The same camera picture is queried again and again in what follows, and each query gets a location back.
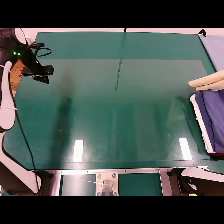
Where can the silver frame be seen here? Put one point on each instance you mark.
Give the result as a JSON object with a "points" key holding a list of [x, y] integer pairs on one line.
{"points": [[106, 181]]}

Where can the cream T-shirt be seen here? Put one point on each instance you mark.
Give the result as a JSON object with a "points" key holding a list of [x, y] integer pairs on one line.
{"points": [[210, 81]]}

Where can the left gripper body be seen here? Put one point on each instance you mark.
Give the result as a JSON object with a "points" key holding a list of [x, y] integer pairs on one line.
{"points": [[39, 70]]}

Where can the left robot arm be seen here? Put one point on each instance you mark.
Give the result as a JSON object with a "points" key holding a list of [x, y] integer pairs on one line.
{"points": [[7, 100]]}

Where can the pale blue garment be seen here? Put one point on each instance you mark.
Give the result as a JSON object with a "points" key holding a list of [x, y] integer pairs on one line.
{"points": [[213, 50]]}

